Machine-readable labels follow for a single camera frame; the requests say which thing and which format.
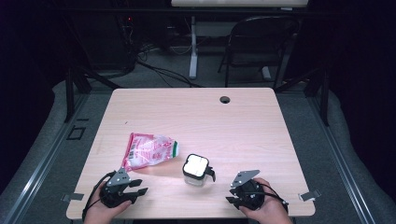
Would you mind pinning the black metal frame stand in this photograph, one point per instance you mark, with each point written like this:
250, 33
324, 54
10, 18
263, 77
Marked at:
324, 96
69, 93

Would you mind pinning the white desk leg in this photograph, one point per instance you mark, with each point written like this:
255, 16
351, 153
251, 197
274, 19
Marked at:
193, 53

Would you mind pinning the grey table edge bracket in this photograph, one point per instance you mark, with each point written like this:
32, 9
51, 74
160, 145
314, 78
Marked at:
74, 197
308, 195

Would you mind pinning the person's left hand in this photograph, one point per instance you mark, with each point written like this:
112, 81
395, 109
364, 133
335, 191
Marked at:
99, 214

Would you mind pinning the dark equipment with red light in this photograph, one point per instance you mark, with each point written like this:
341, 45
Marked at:
124, 40

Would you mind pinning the white desk top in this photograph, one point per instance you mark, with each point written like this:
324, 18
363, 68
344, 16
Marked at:
236, 3

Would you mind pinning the aluminium floor rail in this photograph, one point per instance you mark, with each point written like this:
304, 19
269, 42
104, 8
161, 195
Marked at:
37, 177
342, 168

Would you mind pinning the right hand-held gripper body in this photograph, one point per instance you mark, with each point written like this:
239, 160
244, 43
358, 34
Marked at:
250, 194

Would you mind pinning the person's right hand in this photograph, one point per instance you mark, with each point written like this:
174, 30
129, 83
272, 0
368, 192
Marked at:
269, 213

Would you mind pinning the black folding chair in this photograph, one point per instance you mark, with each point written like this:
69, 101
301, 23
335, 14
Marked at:
258, 37

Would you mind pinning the pink white plastic bag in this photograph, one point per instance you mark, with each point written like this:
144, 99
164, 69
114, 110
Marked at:
148, 151

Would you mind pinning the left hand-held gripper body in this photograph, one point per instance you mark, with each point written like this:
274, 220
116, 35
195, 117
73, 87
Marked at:
113, 193

